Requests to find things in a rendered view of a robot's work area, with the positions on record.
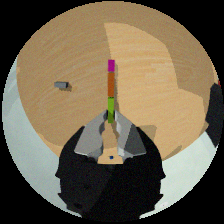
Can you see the lime green rod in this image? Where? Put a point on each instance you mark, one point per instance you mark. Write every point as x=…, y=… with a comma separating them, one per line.
x=110, y=109

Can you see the magenta rod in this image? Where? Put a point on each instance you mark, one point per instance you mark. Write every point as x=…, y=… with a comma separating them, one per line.
x=111, y=65

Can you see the orange rod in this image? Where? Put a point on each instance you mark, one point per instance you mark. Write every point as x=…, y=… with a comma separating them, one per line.
x=111, y=84

